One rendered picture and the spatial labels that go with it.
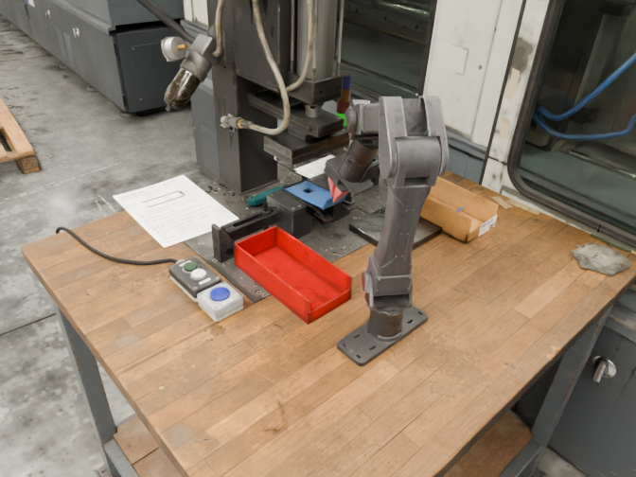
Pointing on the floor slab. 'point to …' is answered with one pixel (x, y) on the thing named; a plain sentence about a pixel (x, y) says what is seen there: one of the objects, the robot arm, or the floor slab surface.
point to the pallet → (21, 151)
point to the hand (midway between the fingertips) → (335, 198)
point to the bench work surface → (330, 357)
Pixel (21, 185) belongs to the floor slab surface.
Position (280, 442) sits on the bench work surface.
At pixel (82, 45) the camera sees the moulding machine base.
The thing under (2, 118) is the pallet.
